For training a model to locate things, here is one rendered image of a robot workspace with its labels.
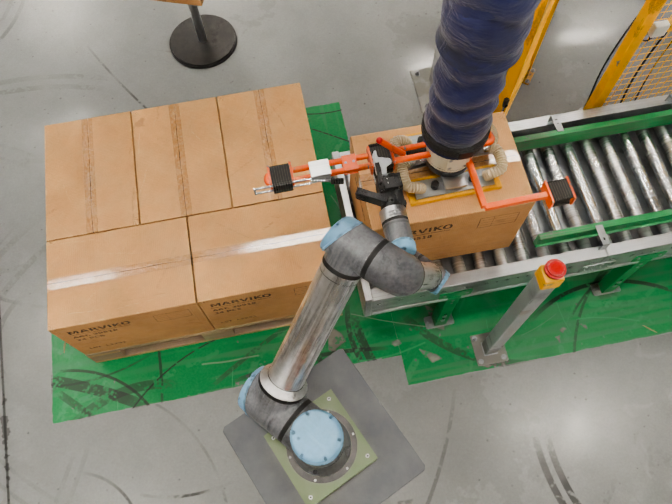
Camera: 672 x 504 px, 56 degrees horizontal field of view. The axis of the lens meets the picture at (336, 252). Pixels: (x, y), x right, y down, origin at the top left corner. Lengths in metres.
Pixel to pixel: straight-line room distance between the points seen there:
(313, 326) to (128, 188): 1.44
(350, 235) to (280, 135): 1.40
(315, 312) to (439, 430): 1.45
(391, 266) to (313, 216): 1.18
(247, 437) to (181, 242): 0.91
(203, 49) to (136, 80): 0.43
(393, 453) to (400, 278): 0.82
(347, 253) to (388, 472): 0.90
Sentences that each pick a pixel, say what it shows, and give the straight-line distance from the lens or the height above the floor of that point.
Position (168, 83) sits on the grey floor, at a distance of 3.89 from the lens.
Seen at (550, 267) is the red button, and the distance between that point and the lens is 2.16.
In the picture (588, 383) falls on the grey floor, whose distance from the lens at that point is 3.21.
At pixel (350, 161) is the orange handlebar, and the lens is 2.17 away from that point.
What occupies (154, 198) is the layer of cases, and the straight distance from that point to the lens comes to 2.84.
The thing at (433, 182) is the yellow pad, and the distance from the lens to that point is 2.26.
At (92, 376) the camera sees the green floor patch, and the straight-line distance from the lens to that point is 3.24.
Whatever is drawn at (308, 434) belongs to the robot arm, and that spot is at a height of 1.10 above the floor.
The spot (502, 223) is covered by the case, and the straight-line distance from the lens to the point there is 2.44.
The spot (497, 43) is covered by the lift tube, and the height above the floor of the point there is 1.72.
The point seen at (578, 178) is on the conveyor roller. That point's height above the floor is 0.55.
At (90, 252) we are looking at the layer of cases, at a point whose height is 0.54.
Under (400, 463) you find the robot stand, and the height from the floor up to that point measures 0.75.
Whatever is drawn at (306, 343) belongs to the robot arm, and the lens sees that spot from 1.73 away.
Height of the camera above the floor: 2.94
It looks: 67 degrees down
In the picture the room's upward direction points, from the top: 2 degrees counter-clockwise
